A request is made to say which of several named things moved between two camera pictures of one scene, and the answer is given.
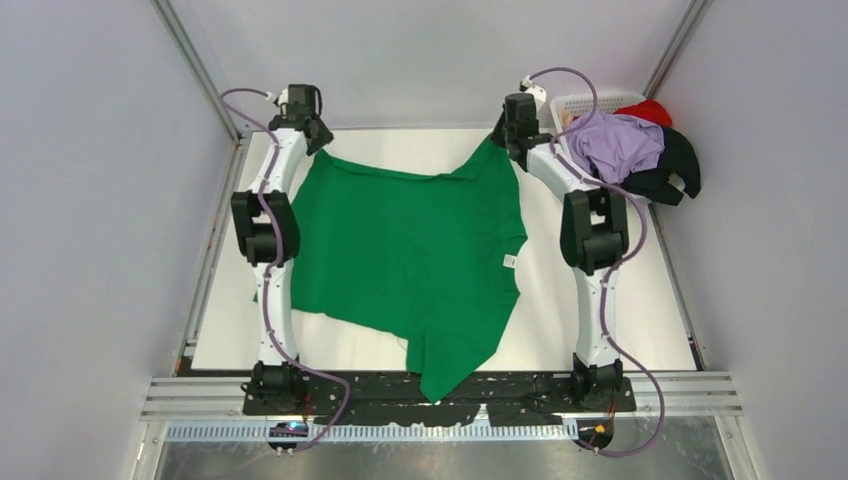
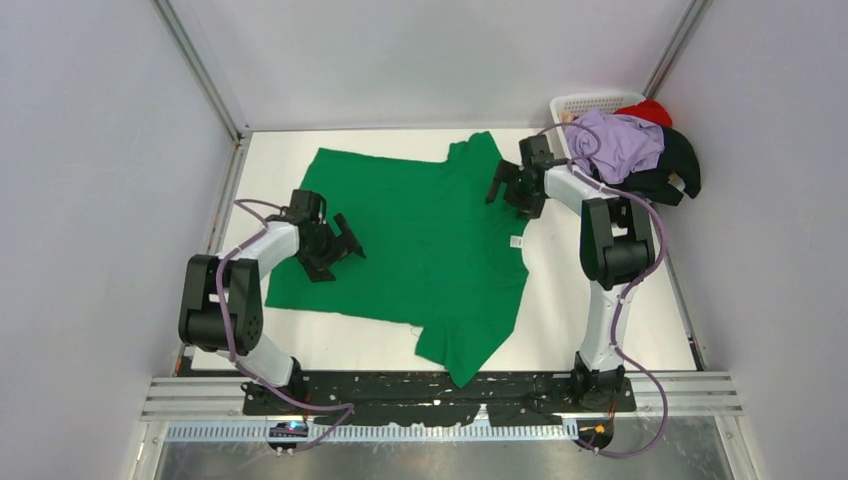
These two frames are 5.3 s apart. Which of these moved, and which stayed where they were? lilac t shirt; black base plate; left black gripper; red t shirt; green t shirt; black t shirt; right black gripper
Moved: left black gripper; green t shirt; right black gripper
Stayed: lilac t shirt; black base plate; red t shirt; black t shirt
